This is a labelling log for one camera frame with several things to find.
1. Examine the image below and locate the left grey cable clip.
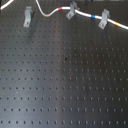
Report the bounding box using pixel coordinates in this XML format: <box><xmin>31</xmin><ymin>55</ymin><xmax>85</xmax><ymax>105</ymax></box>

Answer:
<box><xmin>23</xmin><ymin>6</ymin><xmax>32</xmax><ymax>27</ymax></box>

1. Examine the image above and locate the white cable at corner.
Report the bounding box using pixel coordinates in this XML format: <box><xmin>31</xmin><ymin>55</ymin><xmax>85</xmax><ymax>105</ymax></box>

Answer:
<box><xmin>0</xmin><ymin>0</ymin><xmax>15</xmax><ymax>11</ymax></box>

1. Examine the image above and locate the right grey cable clip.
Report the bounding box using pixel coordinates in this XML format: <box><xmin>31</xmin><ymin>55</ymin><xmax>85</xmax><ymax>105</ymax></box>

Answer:
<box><xmin>98</xmin><ymin>9</ymin><xmax>110</xmax><ymax>29</ymax></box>

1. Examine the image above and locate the middle grey cable clip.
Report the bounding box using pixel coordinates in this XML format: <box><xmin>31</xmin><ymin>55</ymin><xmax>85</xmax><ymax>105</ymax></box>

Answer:
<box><xmin>66</xmin><ymin>1</ymin><xmax>77</xmax><ymax>20</ymax></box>

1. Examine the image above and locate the grey cable clip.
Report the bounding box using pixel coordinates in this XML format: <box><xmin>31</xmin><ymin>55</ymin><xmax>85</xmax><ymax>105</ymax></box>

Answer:
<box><xmin>23</xmin><ymin>6</ymin><xmax>32</xmax><ymax>27</ymax></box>
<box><xmin>66</xmin><ymin>1</ymin><xmax>77</xmax><ymax>20</ymax></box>
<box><xmin>98</xmin><ymin>9</ymin><xmax>110</xmax><ymax>29</ymax></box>

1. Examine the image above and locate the white cable with coloured bands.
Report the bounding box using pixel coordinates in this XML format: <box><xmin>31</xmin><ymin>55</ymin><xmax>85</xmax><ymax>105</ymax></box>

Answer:
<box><xmin>32</xmin><ymin>0</ymin><xmax>128</xmax><ymax>32</ymax></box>

